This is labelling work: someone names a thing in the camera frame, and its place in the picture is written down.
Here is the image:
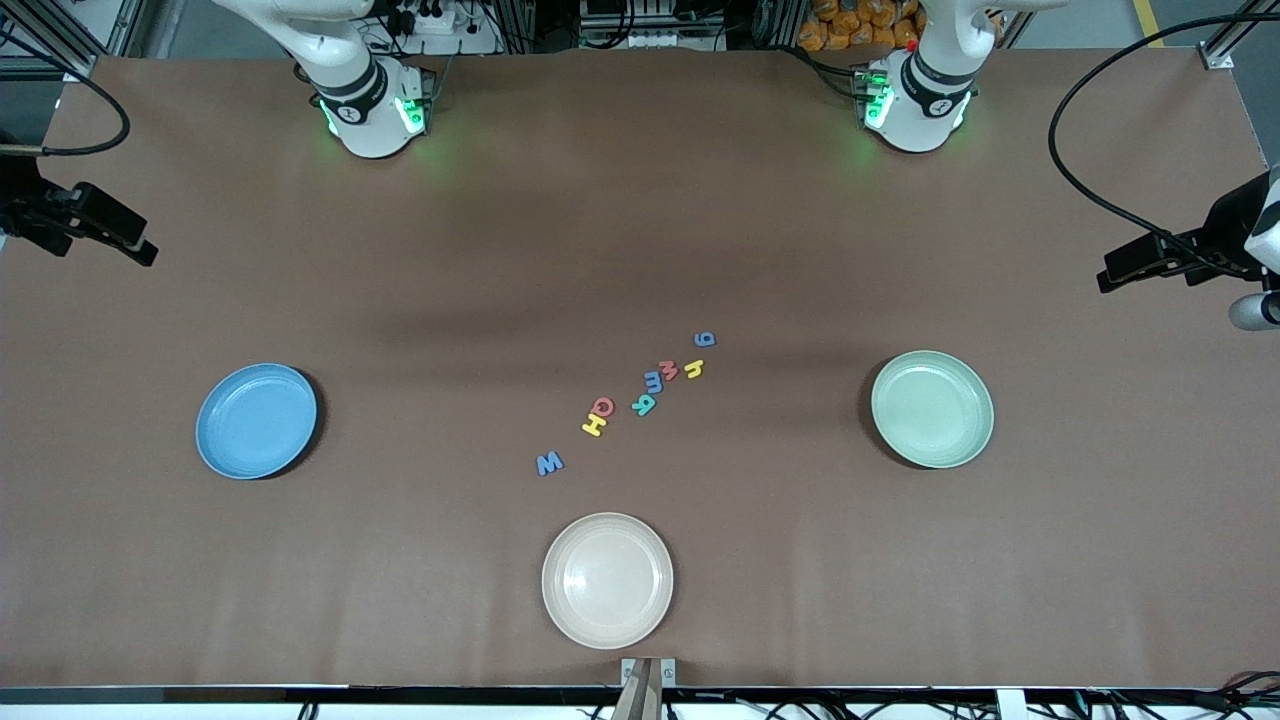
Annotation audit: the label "blue plate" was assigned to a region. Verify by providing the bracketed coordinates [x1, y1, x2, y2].
[195, 363, 319, 481]

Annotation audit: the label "green plate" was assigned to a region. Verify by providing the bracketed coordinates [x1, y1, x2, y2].
[870, 350, 996, 470]

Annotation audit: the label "beige plate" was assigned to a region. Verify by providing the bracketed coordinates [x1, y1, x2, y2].
[541, 512, 675, 651]

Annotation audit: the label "orange bags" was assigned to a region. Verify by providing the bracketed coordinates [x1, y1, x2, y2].
[798, 0, 923, 53]

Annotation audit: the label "aluminium frame post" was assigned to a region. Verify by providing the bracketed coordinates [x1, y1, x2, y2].
[1200, 0, 1280, 71]
[0, 0, 151, 81]

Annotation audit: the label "tangled floor cables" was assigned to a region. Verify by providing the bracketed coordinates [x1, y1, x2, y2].
[1080, 670, 1280, 720]

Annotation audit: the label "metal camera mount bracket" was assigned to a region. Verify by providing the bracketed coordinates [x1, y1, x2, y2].
[620, 657, 678, 720]

